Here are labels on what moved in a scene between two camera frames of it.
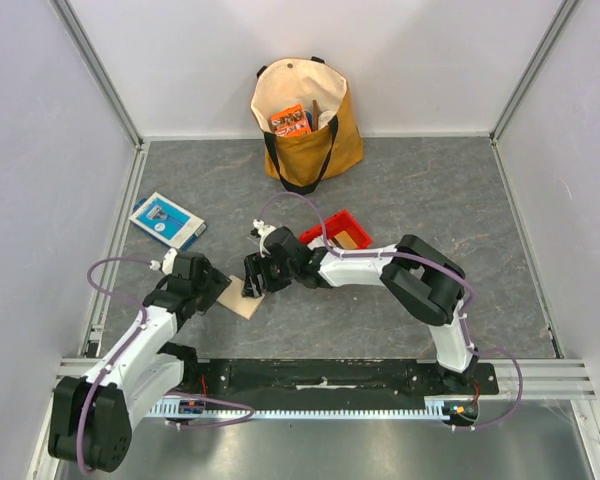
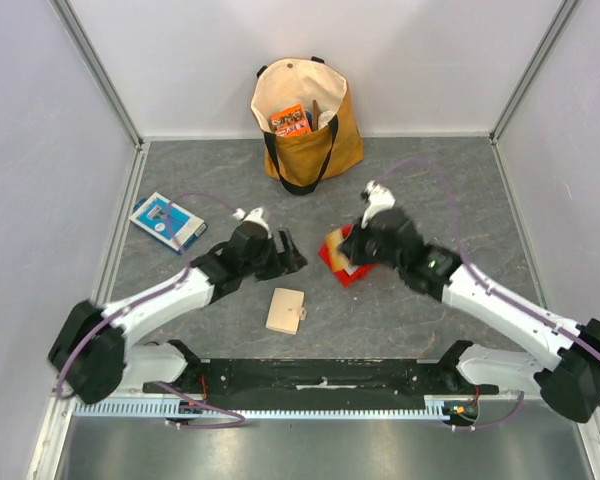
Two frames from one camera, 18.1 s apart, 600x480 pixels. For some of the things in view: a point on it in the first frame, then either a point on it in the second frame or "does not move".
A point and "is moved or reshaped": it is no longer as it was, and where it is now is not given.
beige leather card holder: x=232 y=297 → x=286 y=310
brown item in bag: x=315 y=116 does not move
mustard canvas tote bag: x=301 y=163 does not move
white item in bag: x=324 y=118 does not move
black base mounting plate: x=335 y=380 does not move
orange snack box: x=291 y=121 does not move
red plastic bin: x=343 y=231 is moved or reshaped
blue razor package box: x=167 y=221 does not move
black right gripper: x=259 y=273 → x=362 y=245
